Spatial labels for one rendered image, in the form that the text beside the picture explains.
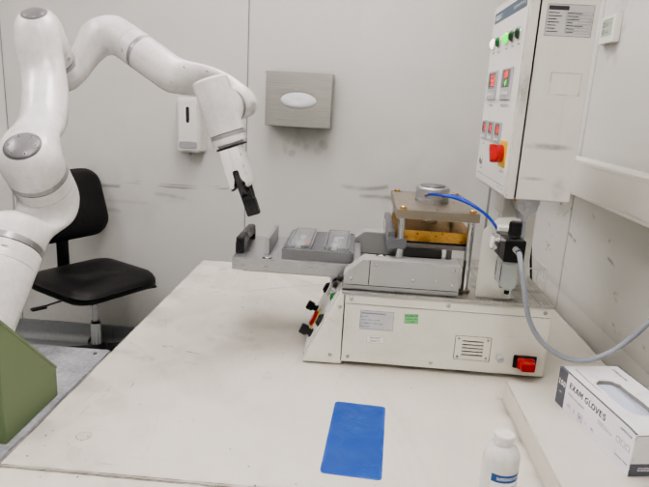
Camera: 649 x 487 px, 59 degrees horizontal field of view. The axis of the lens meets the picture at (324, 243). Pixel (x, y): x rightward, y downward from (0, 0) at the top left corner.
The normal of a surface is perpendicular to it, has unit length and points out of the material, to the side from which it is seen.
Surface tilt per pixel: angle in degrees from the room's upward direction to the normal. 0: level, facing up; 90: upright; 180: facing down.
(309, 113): 90
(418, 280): 90
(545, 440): 0
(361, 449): 0
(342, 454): 0
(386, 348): 90
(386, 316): 90
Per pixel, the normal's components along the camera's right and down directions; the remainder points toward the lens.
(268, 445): 0.05, -0.97
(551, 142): -0.07, 0.24
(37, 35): 0.22, 0.12
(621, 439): -0.99, -0.02
